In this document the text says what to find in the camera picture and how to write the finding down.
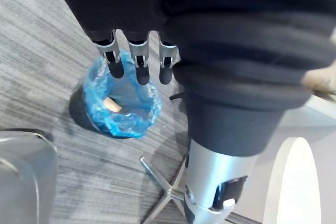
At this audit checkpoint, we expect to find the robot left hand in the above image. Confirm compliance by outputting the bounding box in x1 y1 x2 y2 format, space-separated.
47 0 336 224

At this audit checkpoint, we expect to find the blue plastic bin bag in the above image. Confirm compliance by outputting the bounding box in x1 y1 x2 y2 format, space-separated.
83 48 161 138

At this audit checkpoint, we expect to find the small black waste bin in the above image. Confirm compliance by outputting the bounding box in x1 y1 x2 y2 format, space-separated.
68 87 161 140

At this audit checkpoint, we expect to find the tan paper cup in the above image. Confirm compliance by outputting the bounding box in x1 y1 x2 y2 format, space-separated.
103 97 123 113

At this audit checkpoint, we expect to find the white round table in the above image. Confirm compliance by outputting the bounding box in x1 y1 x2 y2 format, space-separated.
262 136 322 224

